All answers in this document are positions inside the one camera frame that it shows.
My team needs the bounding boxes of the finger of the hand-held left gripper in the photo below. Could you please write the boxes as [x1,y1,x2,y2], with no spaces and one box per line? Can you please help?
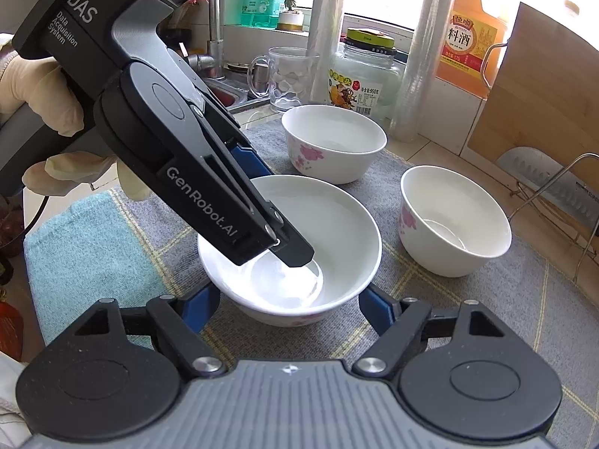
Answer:
[189,98,314,269]
[227,140,274,179]

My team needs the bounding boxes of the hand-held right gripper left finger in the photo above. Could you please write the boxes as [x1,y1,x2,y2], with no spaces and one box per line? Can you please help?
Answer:
[77,285,228,377]

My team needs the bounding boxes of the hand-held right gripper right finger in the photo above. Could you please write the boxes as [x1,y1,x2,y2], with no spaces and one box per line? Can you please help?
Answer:
[352,285,522,377]

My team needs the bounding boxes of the white bowl pink flowers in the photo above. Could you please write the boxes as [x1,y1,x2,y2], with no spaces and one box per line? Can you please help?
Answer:
[282,104,388,185]
[399,165,513,278]
[197,174,382,328]

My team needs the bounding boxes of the person's left hand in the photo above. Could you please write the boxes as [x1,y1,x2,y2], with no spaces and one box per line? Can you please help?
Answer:
[0,51,153,202]

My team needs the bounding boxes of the steel sink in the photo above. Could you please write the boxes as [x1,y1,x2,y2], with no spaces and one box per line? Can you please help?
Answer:
[206,77,249,113]

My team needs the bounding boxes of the grey checked table mat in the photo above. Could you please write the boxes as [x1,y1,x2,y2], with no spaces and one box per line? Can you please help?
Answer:
[23,117,599,370]

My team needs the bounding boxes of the clear glass mug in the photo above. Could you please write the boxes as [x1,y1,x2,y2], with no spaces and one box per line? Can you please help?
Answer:
[247,47,321,113]

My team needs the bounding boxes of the steel faucet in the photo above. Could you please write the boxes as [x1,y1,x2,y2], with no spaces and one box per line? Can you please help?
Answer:
[180,0,235,82]

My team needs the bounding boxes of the glass jar green lid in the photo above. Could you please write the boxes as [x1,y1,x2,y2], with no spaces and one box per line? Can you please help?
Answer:
[328,28,405,120]

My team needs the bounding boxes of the small potted plant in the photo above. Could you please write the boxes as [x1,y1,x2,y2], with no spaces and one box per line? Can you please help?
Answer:
[277,0,305,31]

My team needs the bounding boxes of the clear plastic bag roll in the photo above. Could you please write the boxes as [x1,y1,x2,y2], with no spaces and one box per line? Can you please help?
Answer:
[306,0,348,106]

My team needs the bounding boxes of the stack of clear plastic cups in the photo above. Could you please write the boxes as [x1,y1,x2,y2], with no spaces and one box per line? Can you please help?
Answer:
[390,0,462,143]

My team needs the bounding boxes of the person's white jacket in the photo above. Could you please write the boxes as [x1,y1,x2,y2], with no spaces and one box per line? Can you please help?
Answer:
[0,351,38,436]

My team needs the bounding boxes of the orange cooking wine bottle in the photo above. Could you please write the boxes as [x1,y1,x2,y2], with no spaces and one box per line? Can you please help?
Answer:
[435,0,511,99]

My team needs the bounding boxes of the bamboo cutting board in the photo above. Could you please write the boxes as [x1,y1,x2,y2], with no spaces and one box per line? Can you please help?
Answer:
[467,1,599,183]

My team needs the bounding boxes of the black cable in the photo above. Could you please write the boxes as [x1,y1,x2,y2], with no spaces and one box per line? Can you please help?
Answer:
[23,194,50,239]

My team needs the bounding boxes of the metal wire rack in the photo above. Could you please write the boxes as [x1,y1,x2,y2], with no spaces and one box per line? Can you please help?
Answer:
[480,42,599,258]

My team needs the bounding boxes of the black handled kitchen knife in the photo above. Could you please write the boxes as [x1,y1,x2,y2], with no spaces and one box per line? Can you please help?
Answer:
[496,146,599,230]

